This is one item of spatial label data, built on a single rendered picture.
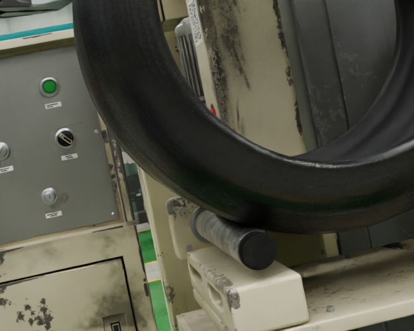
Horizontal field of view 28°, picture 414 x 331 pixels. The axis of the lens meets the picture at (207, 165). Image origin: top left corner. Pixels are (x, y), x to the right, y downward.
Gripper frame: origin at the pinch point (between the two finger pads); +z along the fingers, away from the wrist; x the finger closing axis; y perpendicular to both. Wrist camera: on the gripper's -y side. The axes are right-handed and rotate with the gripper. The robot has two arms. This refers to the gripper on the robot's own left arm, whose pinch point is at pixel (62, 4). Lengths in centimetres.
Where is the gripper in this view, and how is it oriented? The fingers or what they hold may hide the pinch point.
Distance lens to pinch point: 103.6
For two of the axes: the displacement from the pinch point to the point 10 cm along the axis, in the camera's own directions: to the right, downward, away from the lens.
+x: -1.6, -0.2, 9.9
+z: 9.8, -0.8, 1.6
